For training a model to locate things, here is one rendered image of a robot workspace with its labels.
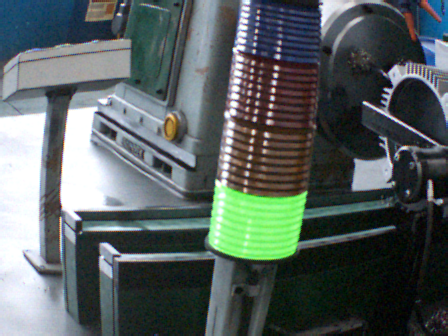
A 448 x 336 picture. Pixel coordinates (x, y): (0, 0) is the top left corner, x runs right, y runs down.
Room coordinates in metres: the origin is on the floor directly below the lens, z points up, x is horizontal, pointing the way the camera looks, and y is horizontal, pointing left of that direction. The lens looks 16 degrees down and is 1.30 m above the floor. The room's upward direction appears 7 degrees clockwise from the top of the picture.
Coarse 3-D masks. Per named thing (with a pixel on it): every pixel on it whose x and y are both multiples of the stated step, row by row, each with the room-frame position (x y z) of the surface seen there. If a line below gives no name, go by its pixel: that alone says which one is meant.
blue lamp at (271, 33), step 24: (240, 0) 0.78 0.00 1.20; (264, 0) 0.76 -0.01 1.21; (240, 24) 0.78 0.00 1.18; (264, 24) 0.76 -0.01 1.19; (288, 24) 0.76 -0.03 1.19; (312, 24) 0.77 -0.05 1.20; (240, 48) 0.77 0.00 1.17; (264, 48) 0.76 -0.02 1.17; (288, 48) 0.76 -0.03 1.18; (312, 48) 0.77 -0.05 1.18
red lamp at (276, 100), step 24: (240, 72) 0.77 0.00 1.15; (264, 72) 0.76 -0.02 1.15; (288, 72) 0.76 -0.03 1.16; (312, 72) 0.77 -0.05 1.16; (240, 96) 0.77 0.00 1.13; (264, 96) 0.76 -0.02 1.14; (288, 96) 0.76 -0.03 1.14; (312, 96) 0.77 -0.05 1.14; (264, 120) 0.76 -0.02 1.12; (288, 120) 0.76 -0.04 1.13; (312, 120) 0.78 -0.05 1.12
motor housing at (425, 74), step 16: (416, 64) 1.30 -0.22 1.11; (400, 80) 1.32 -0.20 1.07; (416, 80) 1.32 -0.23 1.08; (432, 80) 1.27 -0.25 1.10; (384, 96) 1.35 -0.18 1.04; (400, 96) 1.34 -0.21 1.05; (416, 96) 1.36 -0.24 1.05; (432, 96) 1.38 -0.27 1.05; (400, 112) 1.35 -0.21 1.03; (416, 112) 1.37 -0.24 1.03; (432, 112) 1.39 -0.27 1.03; (432, 128) 1.40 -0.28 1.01; (384, 144) 1.35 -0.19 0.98
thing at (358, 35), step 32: (320, 0) 1.51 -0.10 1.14; (352, 0) 1.49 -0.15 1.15; (352, 32) 1.47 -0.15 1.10; (384, 32) 1.51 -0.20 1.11; (416, 32) 1.56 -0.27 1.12; (352, 64) 1.46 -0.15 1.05; (384, 64) 1.51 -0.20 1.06; (320, 96) 1.45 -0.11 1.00; (352, 96) 1.48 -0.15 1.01; (320, 128) 1.47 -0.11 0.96; (352, 128) 1.47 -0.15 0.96
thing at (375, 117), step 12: (372, 108) 1.33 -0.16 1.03; (384, 108) 1.33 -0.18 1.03; (372, 120) 1.33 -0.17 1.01; (384, 120) 1.31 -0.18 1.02; (396, 120) 1.28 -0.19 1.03; (384, 132) 1.30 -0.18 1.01; (396, 132) 1.28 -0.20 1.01; (408, 132) 1.26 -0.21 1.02; (420, 132) 1.24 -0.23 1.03; (408, 144) 1.26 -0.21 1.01; (420, 144) 1.24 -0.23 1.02; (432, 144) 1.21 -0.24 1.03; (444, 144) 1.21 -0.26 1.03
